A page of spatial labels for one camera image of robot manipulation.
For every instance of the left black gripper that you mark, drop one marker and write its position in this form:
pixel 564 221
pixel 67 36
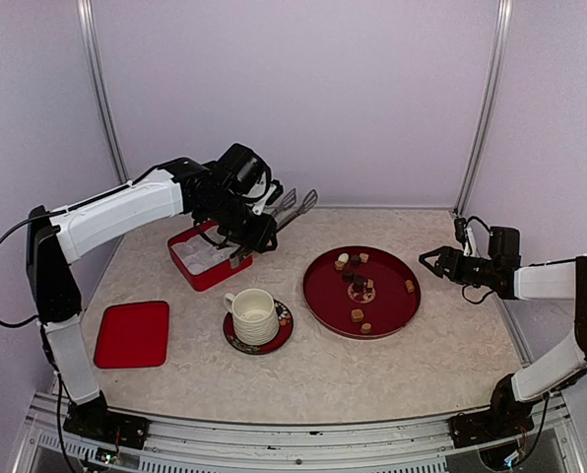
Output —
pixel 258 237

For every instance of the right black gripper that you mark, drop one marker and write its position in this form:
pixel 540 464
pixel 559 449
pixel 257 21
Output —
pixel 450 254

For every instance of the metal serving tongs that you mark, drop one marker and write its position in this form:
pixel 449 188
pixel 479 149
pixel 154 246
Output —
pixel 287 211

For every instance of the round dark red tray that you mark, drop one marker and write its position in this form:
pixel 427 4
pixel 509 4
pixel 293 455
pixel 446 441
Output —
pixel 385 303

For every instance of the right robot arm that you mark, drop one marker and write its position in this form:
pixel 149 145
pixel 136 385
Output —
pixel 561 283

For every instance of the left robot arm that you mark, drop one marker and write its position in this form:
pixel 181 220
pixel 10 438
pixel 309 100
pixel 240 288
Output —
pixel 232 192

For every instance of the red chocolate box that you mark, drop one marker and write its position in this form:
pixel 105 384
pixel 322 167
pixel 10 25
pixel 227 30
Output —
pixel 204 265

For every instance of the white and tan chocolate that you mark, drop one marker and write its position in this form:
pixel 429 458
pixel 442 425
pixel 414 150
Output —
pixel 341 261

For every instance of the tan ridged square chocolate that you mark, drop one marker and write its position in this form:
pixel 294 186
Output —
pixel 356 315

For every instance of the cream ceramic mug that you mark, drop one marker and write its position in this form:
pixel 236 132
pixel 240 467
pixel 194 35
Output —
pixel 254 316

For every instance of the floral dark red saucer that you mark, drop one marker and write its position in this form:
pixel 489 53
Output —
pixel 286 328

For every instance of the red box lid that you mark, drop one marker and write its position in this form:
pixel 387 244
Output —
pixel 133 336

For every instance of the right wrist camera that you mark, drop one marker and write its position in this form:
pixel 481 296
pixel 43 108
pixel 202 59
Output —
pixel 465 236

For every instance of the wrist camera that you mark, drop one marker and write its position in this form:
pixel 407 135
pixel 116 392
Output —
pixel 274 191
pixel 465 236

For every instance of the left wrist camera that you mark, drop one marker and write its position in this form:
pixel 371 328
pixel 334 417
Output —
pixel 274 191

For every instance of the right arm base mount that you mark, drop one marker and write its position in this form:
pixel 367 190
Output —
pixel 481 427

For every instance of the front aluminium rail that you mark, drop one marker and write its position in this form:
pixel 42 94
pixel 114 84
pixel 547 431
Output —
pixel 175 444

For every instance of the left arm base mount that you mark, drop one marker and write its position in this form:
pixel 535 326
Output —
pixel 115 428

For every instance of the right aluminium frame post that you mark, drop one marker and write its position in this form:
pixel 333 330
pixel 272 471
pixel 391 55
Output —
pixel 496 61

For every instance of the aluminium frame post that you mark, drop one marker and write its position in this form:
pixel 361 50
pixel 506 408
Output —
pixel 496 61
pixel 85 10

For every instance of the left aluminium frame post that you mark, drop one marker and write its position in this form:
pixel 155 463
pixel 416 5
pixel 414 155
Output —
pixel 85 10

